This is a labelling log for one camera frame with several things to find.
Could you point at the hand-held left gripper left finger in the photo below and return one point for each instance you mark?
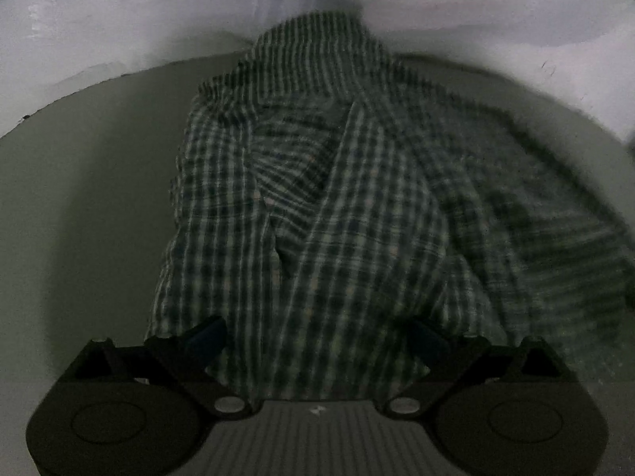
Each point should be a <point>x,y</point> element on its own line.
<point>208,335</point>

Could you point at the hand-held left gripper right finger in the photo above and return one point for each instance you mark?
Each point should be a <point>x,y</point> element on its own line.
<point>427,335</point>

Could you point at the green plaid shirt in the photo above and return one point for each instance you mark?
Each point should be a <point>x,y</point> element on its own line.
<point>347,198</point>

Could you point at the white printed quilt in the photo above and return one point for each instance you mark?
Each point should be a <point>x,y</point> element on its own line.
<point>149,25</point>

